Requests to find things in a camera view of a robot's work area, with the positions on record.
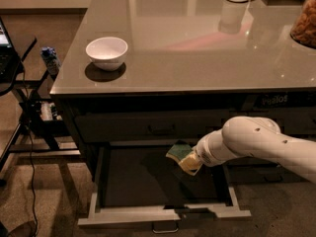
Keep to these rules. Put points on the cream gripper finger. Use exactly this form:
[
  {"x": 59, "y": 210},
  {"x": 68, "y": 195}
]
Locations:
[{"x": 190, "y": 164}]

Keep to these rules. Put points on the green and yellow sponge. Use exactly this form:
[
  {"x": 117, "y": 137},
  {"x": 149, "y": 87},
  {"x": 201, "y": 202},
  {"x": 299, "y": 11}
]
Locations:
[{"x": 179, "y": 151}]

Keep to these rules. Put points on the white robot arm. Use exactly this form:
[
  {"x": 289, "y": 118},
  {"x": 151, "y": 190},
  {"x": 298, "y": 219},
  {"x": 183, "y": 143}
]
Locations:
[{"x": 253, "y": 137}]

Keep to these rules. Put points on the right cabinet bottom drawer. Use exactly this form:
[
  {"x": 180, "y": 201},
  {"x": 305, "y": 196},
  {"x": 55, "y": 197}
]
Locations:
[{"x": 262, "y": 175}]

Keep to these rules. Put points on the cabinet drawer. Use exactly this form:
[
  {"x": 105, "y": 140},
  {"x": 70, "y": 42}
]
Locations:
[
  {"x": 262, "y": 175},
  {"x": 292, "y": 121}
]

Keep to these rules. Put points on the open grey middle drawer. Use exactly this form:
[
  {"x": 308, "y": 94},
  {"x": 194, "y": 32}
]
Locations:
[{"x": 142, "y": 186}]

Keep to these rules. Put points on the grey drawer cabinet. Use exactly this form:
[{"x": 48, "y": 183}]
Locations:
[{"x": 185, "y": 55}]

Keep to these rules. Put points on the closed grey top drawer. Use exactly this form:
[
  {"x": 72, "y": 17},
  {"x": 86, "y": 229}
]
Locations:
[{"x": 138, "y": 126}]

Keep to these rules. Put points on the right cabinet top drawer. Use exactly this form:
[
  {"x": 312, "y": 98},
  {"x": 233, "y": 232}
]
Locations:
[{"x": 292, "y": 121}]

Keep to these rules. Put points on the white ceramic bowl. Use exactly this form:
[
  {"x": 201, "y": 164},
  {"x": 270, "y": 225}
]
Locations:
[{"x": 107, "y": 53}]

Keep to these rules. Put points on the clear jar of snacks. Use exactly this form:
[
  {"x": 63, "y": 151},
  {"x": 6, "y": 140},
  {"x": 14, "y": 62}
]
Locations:
[{"x": 304, "y": 28}]

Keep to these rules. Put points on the blue capped water bottle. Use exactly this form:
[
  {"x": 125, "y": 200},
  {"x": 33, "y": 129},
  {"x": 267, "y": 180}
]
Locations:
[{"x": 51, "y": 60}]

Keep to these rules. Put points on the black laptop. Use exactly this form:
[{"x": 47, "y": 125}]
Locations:
[{"x": 8, "y": 54}]

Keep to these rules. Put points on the black side table frame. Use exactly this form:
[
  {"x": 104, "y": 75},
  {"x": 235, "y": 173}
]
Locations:
[{"x": 27, "y": 94}]

